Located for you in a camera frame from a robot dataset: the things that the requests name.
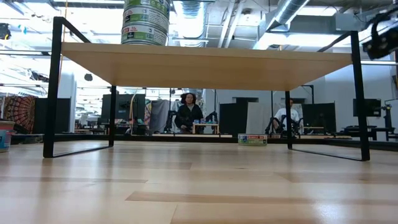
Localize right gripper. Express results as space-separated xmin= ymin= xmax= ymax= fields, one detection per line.
xmin=362 ymin=7 xmax=398 ymax=60

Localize wooden shelf black metal legs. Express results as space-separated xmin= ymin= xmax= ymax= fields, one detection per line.
xmin=42 ymin=16 xmax=371 ymax=162

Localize small background wooden shelf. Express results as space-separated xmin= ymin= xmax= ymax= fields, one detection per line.
xmin=192 ymin=123 xmax=220 ymax=135

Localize black background monitor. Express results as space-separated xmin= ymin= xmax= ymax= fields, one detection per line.
xmin=353 ymin=98 xmax=382 ymax=118
xmin=303 ymin=102 xmax=337 ymax=133
xmin=101 ymin=93 xmax=146 ymax=121

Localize black background stand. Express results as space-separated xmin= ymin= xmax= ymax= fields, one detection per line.
xmin=382 ymin=104 xmax=398 ymax=141

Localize person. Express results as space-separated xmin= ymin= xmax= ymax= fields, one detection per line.
xmin=272 ymin=98 xmax=301 ymax=133
xmin=174 ymin=92 xmax=205 ymax=134

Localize white background board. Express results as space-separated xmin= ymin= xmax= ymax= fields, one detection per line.
xmin=245 ymin=101 xmax=296 ymax=135

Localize black background panel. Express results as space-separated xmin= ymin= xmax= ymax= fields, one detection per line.
xmin=219 ymin=96 xmax=259 ymax=135

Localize black background partition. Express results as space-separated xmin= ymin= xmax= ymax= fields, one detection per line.
xmin=33 ymin=98 xmax=72 ymax=134

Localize red patterned tapestry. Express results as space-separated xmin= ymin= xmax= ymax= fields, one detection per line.
xmin=2 ymin=95 xmax=37 ymax=135

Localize black hanging device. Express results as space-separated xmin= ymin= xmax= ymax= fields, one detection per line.
xmin=0 ymin=23 xmax=12 ymax=40

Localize silver spiral ventilation duct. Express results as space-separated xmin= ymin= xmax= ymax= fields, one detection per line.
xmin=264 ymin=0 xmax=312 ymax=32

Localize black aluminium table frame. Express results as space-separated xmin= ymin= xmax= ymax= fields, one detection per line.
xmin=11 ymin=132 xmax=398 ymax=153

